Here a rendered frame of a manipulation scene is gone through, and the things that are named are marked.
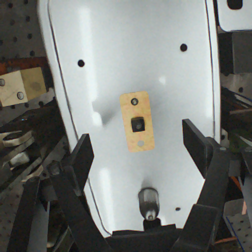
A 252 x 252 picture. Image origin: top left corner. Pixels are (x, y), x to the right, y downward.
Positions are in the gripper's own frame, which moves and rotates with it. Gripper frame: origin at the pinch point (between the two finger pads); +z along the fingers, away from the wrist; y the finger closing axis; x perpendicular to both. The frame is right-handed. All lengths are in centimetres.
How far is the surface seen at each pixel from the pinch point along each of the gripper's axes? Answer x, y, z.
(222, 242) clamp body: -38.3, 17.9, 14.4
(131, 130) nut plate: -0.9, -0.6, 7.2
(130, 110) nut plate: 1.8, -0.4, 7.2
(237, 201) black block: -18.2, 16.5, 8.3
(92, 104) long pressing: 3.3, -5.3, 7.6
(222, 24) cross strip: 11.2, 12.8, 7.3
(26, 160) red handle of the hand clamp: -0.5, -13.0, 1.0
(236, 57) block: 6.8, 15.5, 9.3
